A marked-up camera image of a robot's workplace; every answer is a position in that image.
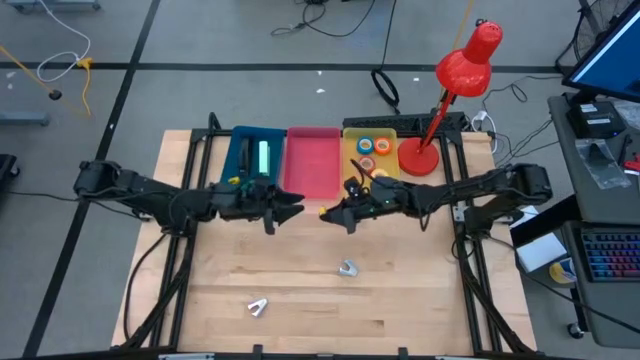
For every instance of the grey staple remover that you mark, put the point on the grey staple remover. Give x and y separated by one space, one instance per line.
255 310

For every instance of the pink plastic bin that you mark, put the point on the pink plastic bin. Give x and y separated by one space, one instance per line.
310 165

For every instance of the orange tape roll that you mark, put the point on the orange tape roll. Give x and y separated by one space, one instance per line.
382 139

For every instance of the mint green stapler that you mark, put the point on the mint green stapler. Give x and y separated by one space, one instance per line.
264 159

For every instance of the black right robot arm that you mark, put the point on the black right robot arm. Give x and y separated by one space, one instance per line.
460 190

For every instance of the blue plastic bin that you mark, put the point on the blue plastic bin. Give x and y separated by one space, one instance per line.
230 150

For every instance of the black cart caster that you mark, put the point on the black cart caster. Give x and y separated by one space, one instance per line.
576 331

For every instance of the grey computer cart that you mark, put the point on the grey computer cart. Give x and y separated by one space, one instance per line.
575 200

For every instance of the black caster block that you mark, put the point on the black caster block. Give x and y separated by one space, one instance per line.
7 170

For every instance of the red desk lamp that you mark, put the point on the red desk lamp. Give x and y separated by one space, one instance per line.
417 157

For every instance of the white cardboard box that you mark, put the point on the white cardboard box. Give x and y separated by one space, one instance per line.
540 252

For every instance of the red tool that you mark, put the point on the red tool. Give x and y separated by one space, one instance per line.
634 164

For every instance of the clear plastic bag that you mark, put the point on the clear plastic bag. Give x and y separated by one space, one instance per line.
600 165

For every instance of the computer monitor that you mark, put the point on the computer monitor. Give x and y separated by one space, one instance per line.
610 60

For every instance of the black mini computer box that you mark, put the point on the black mini computer box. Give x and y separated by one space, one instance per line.
595 120

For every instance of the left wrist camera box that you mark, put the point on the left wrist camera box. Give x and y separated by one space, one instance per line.
262 186

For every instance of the black round weight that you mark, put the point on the black round weight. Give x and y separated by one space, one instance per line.
55 94

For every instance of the yellow plastic bin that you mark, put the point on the yellow plastic bin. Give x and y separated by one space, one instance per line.
389 162

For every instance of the black keyboard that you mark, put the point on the black keyboard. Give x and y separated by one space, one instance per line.
380 122

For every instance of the light blue staple remover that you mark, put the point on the light blue staple remover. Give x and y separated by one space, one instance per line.
347 271

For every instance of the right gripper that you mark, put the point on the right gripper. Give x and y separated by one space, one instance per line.
372 207

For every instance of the rainbow backlit keyboard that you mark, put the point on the rainbow backlit keyboard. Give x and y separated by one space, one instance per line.
612 255

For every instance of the grey metal base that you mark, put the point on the grey metal base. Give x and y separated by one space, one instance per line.
50 5
25 118

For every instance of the black cage fan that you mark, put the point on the black cage fan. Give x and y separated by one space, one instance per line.
600 20

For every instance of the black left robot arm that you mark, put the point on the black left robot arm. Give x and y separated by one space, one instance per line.
150 197

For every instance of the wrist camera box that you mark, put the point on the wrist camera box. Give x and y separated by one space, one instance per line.
262 186
353 187

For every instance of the red tape roll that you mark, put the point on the red tape roll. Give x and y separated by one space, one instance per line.
367 157

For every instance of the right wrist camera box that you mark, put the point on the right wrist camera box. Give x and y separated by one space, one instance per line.
353 187

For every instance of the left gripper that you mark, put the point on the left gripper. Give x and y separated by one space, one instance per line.
245 207

